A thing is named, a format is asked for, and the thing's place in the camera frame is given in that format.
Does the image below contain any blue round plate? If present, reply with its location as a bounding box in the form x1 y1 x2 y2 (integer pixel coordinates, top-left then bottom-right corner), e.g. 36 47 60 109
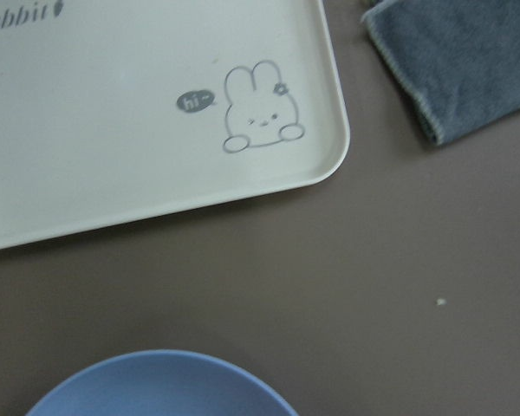
29 350 296 415

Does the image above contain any cream rabbit tray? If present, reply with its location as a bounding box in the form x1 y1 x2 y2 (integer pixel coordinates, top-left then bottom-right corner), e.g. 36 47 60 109
0 1 350 250

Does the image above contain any grey folded cloth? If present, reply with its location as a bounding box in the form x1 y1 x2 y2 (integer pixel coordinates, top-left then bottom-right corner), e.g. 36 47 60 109
362 1 520 146

